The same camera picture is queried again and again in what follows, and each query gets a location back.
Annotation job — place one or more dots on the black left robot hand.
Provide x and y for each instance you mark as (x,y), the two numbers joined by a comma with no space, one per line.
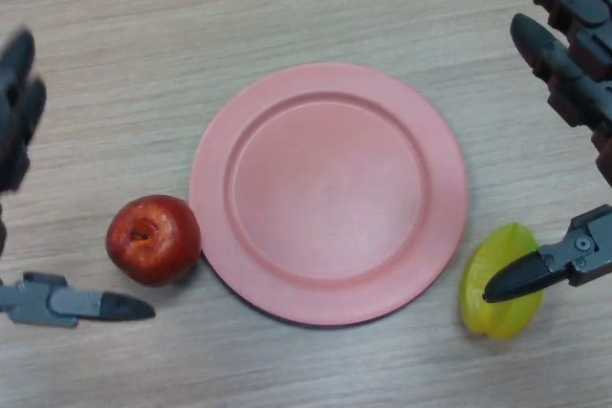
(19,126)

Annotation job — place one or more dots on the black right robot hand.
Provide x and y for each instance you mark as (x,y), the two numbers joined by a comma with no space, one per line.
(574,64)

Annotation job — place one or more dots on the red apple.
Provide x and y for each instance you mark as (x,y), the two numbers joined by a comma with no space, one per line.
(153,238)

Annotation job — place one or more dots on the pink round plate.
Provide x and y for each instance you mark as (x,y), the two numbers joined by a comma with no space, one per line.
(328,194)

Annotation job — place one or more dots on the yellow starfruit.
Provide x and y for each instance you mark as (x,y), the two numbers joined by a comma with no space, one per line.
(497,315)

